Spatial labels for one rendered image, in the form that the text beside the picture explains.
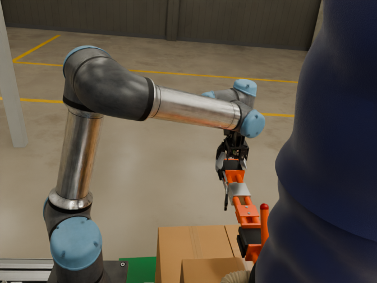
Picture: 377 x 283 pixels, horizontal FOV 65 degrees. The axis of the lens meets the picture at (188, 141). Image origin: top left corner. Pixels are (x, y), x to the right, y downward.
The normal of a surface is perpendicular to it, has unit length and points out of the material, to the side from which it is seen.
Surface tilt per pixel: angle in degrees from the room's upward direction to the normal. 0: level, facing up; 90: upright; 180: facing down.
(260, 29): 90
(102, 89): 71
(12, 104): 90
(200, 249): 0
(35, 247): 0
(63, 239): 7
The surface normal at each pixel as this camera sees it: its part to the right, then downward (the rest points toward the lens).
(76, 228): 0.15, -0.80
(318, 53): -0.97, -0.22
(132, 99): 0.30, 0.31
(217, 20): 0.06, 0.49
